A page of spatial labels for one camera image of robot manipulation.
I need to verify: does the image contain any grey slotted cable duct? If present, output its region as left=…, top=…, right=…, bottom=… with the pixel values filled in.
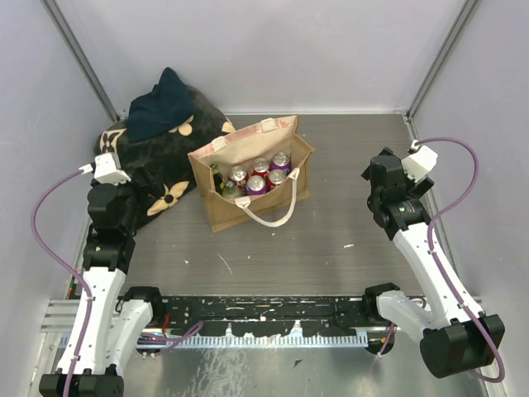
left=60, top=330, right=369, bottom=349

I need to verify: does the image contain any clear soda water bottle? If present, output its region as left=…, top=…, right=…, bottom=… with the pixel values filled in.
left=222, top=180, right=243, bottom=199

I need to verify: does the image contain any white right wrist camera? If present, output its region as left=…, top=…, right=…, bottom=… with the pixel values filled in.
left=401, top=140, right=438, bottom=182

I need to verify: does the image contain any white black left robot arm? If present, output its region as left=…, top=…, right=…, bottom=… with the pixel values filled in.
left=39, top=176, right=165, bottom=396

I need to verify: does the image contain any red cola can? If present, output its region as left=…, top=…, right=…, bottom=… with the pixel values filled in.
left=266, top=170, right=287, bottom=191
left=228, top=165, right=249, bottom=189
left=251, top=157, right=269, bottom=179

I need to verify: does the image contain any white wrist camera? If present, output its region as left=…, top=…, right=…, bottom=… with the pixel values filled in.
left=401, top=140, right=438, bottom=182
left=79, top=152, right=131, bottom=185

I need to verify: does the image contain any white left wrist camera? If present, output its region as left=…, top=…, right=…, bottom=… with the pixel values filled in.
left=79, top=152, right=131, bottom=185

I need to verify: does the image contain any tan jute canvas bag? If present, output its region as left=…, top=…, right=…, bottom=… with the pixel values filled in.
left=188, top=115, right=313, bottom=232

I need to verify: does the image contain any navy blue cloth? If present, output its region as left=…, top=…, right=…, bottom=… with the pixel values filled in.
left=125, top=67, right=194, bottom=143

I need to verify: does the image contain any dark green glass bottle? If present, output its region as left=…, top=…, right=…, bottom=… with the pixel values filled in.
left=210, top=164, right=225, bottom=194

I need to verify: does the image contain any purple soda can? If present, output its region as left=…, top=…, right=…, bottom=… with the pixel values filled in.
left=245, top=175, right=268, bottom=196
left=269, top=151, right=292, bottom=175

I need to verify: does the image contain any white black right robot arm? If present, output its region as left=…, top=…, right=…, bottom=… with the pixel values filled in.
left=361, top=146, right=505, bottom=378

